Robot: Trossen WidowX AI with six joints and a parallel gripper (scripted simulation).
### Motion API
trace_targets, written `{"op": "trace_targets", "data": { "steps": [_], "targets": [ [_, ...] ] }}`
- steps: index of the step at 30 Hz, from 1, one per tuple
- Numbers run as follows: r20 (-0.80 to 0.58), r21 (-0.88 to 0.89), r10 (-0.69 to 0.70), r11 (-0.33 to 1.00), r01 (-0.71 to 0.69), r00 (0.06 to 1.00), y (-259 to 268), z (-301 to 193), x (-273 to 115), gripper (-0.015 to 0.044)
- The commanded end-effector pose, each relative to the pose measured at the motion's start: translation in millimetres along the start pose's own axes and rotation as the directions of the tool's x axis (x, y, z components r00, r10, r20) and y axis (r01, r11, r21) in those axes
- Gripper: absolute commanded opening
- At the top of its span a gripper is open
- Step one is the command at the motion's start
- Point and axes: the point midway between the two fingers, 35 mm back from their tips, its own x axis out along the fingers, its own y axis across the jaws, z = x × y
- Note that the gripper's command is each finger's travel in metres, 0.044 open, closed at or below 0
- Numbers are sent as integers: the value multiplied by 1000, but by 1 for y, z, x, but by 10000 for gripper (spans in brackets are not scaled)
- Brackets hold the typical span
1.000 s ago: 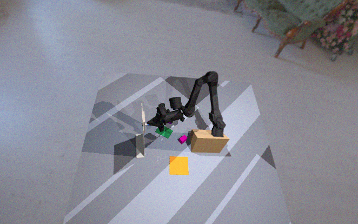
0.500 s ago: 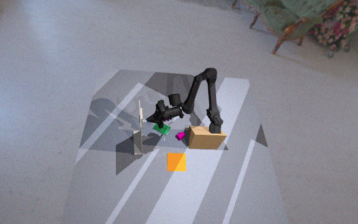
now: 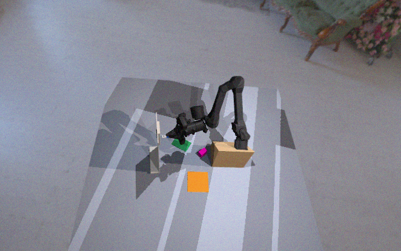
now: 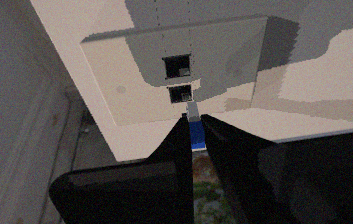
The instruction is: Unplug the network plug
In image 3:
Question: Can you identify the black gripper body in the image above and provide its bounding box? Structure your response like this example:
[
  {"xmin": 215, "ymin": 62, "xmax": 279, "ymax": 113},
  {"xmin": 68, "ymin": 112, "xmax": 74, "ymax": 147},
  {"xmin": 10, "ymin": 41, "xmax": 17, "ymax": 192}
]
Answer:
[{"xmin": 178, "ymin": 116, "xmax": 197, "ymax": 145}]

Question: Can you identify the orange flat square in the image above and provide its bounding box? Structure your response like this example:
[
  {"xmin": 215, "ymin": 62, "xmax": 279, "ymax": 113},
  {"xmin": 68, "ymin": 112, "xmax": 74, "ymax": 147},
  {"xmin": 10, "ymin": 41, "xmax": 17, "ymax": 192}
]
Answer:
[{"xmin": 187, "ymin": 172, "xmax": 209, "ymax": 192}]

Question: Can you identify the small magenta block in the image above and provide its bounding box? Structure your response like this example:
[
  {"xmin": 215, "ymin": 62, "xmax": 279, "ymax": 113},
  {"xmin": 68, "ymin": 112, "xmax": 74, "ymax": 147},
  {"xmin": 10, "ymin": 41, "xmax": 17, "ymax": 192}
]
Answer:
[{"xmin": 198, "ymin": 148, "xmax": 207, "ymax": 158}]

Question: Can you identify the green flat square pad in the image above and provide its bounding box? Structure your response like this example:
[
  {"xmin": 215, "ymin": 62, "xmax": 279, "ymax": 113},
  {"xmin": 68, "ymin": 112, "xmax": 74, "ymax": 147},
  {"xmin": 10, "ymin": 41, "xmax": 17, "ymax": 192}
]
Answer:
[{"xmin": 171, "ymin": 139, "xmax": 191, "ymax": 152}]

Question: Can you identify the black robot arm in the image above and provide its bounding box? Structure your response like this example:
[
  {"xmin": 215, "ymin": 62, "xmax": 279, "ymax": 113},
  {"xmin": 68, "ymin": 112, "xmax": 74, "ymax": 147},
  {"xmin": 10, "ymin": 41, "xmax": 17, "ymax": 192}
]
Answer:
[{"xmin": 190, "ymin": 76, "xmax": 251, "ymax": 150}]

